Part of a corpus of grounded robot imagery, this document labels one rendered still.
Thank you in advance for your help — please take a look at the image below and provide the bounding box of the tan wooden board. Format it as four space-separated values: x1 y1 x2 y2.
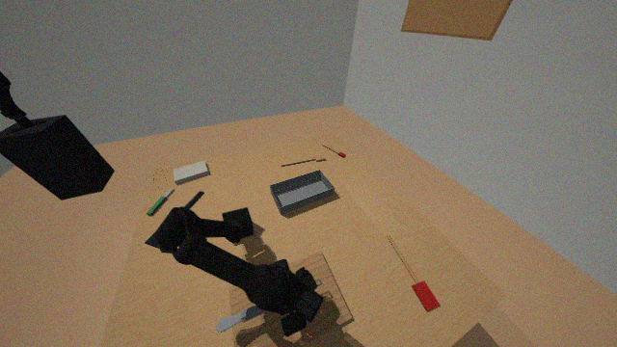
228 251 353 347

